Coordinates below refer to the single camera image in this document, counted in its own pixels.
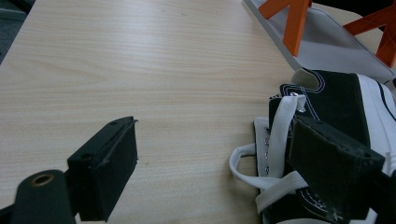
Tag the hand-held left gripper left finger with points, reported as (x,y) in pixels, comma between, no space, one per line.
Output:
(106,168)

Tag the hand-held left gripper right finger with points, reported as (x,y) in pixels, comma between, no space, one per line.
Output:
(330,161)

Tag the black canvas sneaker white laces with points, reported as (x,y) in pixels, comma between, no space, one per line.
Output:
(339,99)

